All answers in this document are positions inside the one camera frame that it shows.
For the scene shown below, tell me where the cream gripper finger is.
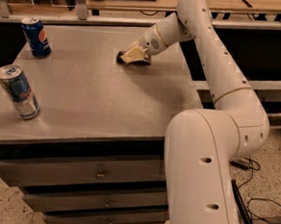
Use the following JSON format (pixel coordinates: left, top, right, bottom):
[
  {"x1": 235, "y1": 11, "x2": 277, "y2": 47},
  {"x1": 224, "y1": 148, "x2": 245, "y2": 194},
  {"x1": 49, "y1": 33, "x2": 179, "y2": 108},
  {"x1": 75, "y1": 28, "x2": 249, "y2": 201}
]
[
  {"x1": 122, "y1": 47, "x2": 147, "y2": 62},
  {"x1": 125, "y1": 39, "x2": 141, "y2": 51}
]

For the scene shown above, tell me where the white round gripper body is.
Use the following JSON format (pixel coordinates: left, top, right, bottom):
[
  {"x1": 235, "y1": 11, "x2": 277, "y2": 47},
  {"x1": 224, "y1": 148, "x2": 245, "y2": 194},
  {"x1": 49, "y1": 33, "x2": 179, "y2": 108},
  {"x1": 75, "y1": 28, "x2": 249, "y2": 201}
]
[{"x1": 140, "y1": 25, "x2": 167, "y2": 56}]

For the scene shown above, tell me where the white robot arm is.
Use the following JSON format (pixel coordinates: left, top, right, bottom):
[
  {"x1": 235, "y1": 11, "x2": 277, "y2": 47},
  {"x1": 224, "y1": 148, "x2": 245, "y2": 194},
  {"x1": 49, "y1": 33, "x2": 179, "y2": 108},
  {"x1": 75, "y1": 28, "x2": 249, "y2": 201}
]
[{"x1": 121, "y1": 0, "x2": 269, "y2": 224}]

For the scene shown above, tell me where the blue pepsi can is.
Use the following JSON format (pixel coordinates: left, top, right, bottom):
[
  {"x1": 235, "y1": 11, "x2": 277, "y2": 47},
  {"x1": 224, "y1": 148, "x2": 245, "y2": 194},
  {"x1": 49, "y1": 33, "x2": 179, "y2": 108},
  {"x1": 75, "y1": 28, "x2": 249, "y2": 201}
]
[{"x1": 21, "y1": 17, "x2": 51, "y2": 58}]

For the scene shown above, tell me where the grey drawer cabinet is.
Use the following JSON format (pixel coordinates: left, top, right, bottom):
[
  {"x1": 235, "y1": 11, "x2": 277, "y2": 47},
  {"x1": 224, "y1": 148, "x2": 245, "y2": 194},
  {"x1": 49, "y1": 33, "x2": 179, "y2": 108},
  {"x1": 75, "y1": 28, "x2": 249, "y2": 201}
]
[{"x1": 0, "y1": 25, "x2": 199, "y2": 224}]

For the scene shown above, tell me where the silver blue red bull can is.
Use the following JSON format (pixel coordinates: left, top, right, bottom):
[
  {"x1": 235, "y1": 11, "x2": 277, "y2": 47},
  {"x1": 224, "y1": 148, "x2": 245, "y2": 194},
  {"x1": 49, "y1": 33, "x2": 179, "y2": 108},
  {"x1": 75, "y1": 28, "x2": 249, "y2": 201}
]
[{"x1": 0, "y1": 64, "x2": 39, "y2": 119}]

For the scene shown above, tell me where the black power adapter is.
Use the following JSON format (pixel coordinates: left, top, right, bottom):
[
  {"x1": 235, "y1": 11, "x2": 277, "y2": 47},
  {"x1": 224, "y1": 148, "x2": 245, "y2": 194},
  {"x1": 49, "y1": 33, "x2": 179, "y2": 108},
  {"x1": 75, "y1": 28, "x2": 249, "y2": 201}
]
[{"x1": 230, "y1": 160, "x2": 249, "y2": 170}]

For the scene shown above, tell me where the black stand leg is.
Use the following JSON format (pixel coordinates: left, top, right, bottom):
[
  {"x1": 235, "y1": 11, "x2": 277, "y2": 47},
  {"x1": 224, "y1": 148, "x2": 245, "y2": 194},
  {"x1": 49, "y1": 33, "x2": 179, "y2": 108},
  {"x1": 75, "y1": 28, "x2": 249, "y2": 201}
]
[{"x1": 231, "y1": 180, "x2": 252, "y2": 224}]

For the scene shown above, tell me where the metal railing frame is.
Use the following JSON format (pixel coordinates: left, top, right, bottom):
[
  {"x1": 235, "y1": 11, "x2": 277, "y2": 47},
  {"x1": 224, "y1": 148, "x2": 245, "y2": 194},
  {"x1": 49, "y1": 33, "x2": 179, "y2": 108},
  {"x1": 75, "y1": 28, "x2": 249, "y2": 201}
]
[{"x1": 0, "y1": 0, "x2": 281, "y2": 30}]

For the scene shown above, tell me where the black floor cable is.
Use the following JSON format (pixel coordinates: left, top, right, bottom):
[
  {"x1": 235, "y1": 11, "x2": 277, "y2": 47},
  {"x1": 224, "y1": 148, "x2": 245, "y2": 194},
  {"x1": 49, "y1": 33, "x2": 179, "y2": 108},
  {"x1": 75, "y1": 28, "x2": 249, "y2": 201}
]
[{"x1": 232, "y1": 156, "x2": 281, "y2": 224}]

